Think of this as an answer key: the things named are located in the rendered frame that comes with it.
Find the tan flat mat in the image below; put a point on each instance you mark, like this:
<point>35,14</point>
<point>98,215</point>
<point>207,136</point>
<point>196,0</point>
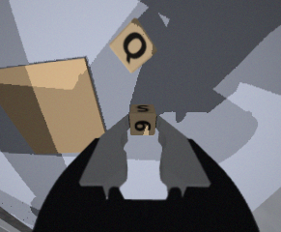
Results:
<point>53,105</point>

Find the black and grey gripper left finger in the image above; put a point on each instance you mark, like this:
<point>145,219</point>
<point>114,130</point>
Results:
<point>88,178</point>

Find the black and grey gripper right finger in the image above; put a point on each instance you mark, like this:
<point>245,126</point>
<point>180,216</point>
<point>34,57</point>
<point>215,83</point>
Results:
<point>185,165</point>

